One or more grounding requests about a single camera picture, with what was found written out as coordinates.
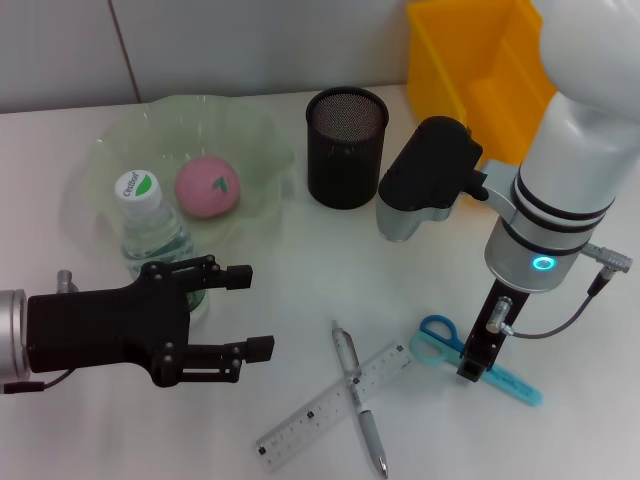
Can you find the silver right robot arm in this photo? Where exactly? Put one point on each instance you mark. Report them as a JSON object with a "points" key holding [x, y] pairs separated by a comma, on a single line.
{"points": [[575, 150]]}

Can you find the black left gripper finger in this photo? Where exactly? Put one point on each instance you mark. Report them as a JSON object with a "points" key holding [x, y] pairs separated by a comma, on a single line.
{"points": [[260, 347]]}

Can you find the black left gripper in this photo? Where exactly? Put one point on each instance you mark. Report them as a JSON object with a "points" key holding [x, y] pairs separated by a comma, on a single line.
{"points": [[100, 330]]}

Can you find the black mesh pen cup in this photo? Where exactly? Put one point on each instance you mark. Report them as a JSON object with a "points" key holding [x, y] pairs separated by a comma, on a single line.
{"points": [[345, 170]]}

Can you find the clear grey ballpoint pen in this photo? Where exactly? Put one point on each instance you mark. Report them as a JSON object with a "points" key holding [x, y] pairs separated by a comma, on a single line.
{"points": [[370, 430]]}

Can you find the clear water bottle green label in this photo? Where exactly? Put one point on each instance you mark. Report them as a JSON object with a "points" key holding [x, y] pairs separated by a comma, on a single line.
{"points": [[145, 235]]}

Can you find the blue scissors with blade cover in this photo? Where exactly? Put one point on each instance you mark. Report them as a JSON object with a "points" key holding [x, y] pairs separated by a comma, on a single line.
{"points": [[515, 387]]}

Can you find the yellow plastic storage bin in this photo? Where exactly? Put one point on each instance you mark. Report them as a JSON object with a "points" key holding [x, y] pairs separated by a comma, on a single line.
{"points": [[440, 75]]}

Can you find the pink peach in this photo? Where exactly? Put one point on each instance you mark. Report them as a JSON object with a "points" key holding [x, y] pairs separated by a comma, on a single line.
{"points": [[200, 192]]}

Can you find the green glass fruit plate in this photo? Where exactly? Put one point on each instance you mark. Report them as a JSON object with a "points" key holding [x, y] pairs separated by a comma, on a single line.
{"points": [[125, 145]]}

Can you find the transparent plastic ruler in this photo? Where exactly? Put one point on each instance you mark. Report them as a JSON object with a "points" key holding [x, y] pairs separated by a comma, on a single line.
{"points": [[300, 425]]}

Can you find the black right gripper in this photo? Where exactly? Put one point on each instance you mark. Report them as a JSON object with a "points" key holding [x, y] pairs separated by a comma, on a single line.
{"points": [[492, 335]]}

